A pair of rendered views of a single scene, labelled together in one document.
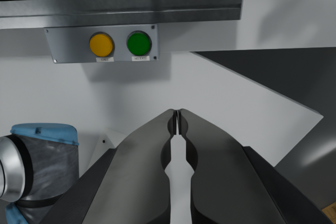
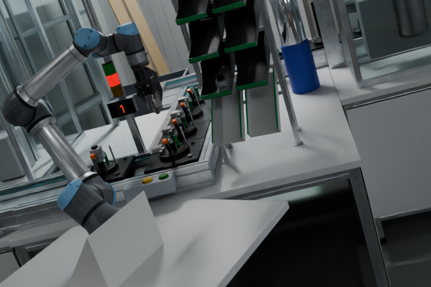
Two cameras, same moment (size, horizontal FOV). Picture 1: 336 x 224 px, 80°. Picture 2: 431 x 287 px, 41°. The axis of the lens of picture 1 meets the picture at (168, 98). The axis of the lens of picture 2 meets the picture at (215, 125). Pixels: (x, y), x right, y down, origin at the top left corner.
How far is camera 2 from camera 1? 2.28 m
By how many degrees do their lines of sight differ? 99
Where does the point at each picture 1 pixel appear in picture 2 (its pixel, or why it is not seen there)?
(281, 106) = (253, 203)
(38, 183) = (95, 179)
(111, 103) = not seen: hidden behind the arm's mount
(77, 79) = not seen: hidden behind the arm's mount
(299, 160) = not seen: outside the picture
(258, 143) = (241, 223)
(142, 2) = (169, 169)
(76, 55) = (134, 186)
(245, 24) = (224, 184)
